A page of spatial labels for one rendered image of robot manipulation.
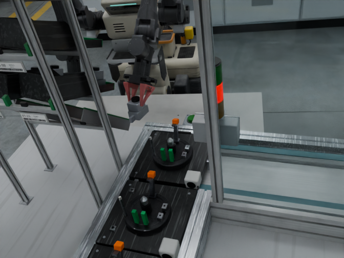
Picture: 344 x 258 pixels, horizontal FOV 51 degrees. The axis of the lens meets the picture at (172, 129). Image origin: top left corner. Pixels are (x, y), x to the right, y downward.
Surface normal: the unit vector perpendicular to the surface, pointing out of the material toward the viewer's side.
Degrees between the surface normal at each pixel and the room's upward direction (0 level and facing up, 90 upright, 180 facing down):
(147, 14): 48
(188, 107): 0
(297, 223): 90
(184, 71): 90
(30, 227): 0
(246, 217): 90
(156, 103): 0
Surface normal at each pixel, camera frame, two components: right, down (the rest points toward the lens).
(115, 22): -0.13, 0.74
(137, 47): -0.19, -0.02
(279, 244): -0.14, -0.76
